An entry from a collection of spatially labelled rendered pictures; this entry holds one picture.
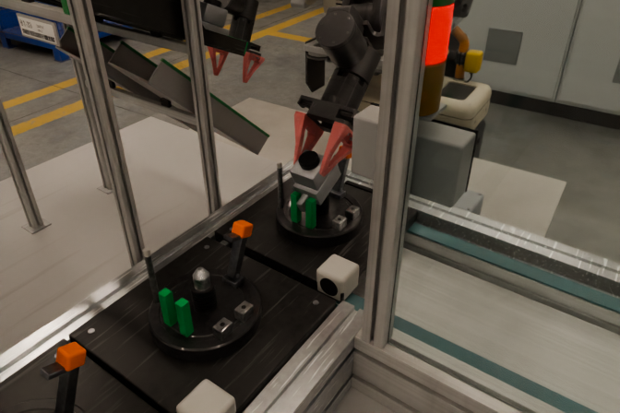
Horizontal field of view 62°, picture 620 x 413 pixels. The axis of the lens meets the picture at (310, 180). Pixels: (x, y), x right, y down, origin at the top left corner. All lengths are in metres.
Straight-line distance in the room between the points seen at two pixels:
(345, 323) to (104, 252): 0.50
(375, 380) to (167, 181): 0.68
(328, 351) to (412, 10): 0.41
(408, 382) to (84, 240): 0.66
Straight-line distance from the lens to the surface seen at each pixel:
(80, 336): 0.71
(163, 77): 0.82
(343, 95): 0.75
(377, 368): 0.69
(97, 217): 1.11
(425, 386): 0.67
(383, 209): 0.54
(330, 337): 0.68
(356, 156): 0.56
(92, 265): 0.99
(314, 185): 0.74
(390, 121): 0.49
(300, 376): 0.64
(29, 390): 0.68
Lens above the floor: 1.46
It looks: 32 degrees down
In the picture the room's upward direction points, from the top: straight up
